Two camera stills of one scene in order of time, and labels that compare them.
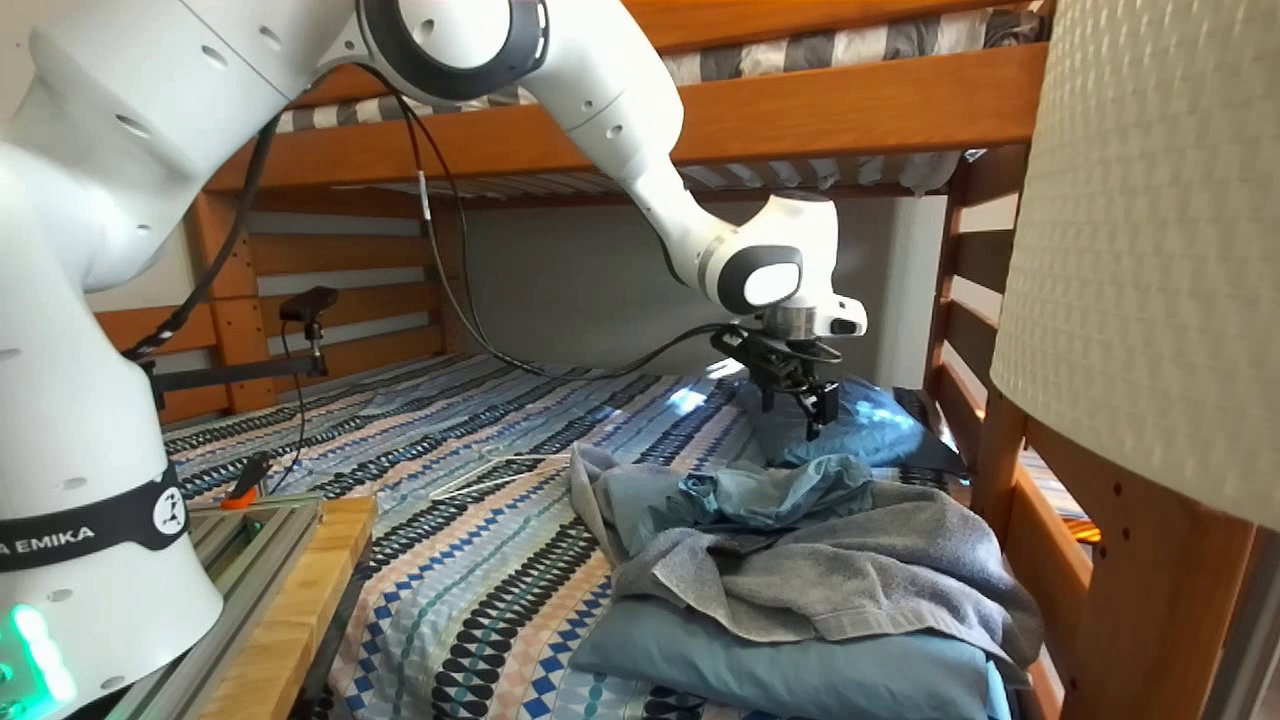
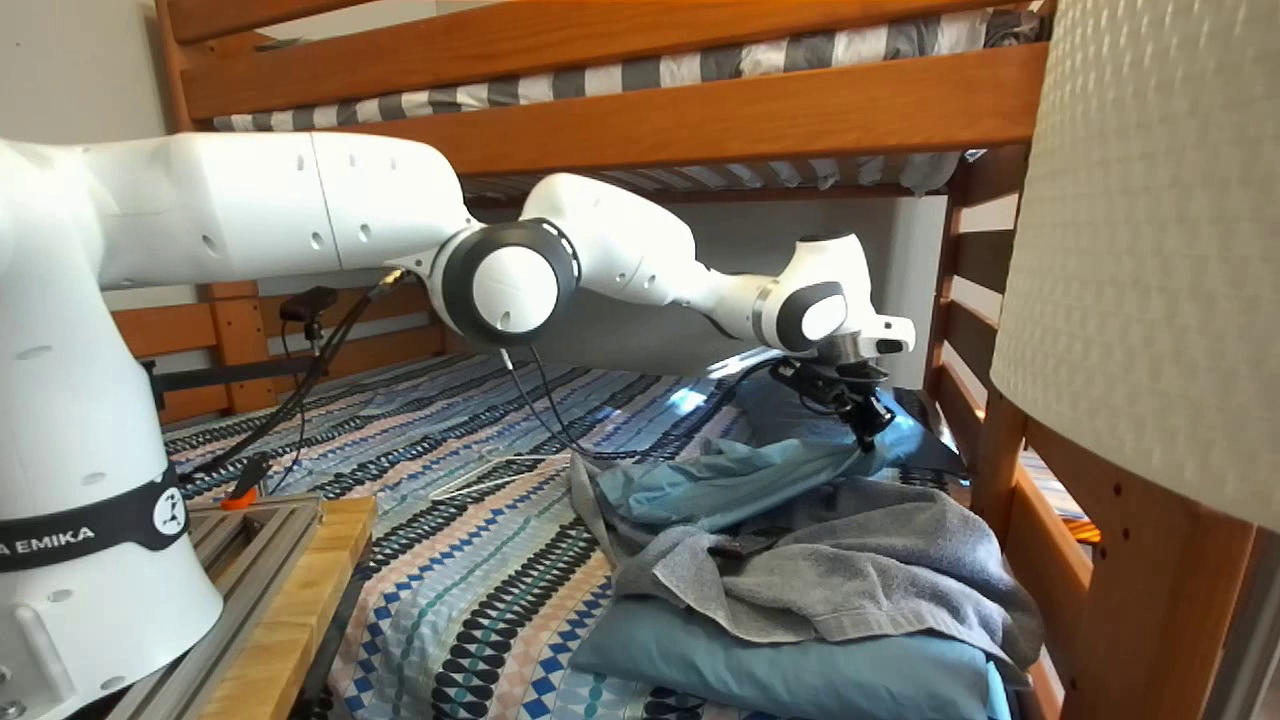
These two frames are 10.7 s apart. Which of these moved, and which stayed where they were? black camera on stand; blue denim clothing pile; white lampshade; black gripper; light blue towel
Moved: black gripper; light blue towel
Stayed: blue denim clothing pile; white lampshade; black camera on stand
